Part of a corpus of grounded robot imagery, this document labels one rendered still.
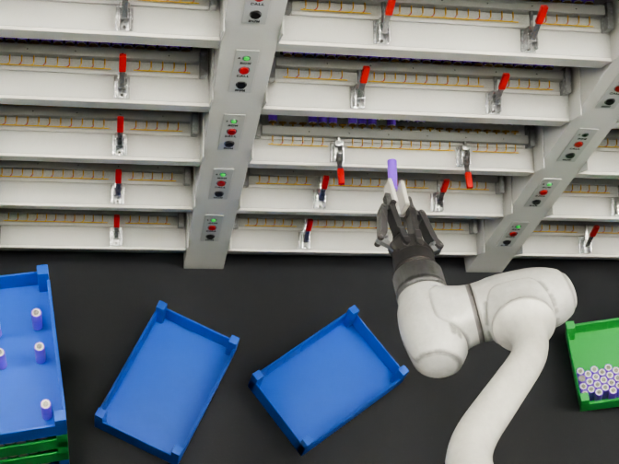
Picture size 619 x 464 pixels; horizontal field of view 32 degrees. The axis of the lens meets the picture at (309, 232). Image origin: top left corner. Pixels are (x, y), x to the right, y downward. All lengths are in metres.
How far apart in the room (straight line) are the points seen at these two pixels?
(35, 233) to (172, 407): 0.49
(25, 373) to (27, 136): 0.46
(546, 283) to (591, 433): 0.92
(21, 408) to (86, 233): 0.60
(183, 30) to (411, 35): 0.39
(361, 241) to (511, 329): 0.87
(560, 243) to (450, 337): 0.99
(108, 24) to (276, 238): 0.86
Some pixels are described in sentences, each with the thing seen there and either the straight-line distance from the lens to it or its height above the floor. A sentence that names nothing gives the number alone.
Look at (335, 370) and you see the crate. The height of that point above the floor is 0.00.
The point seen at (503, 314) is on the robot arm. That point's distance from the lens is 1.74.
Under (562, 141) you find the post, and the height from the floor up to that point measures 0.60.
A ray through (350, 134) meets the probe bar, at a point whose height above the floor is 0.53.
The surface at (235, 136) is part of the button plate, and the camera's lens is 2.05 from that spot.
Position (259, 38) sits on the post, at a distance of 1.81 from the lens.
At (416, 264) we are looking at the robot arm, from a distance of 1.85.
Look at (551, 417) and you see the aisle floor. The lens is 2.62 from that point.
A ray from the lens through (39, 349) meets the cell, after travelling 1.96.
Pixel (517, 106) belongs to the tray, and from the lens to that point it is 2.11.
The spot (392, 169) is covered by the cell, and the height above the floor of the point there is 0.59.
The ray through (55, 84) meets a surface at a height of 0.69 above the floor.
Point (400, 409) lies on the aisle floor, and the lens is 2.50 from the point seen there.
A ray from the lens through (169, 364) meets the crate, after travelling 2.45.
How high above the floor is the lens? 2.29
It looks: 60 degrees down
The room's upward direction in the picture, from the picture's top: 21 degrees clockwise
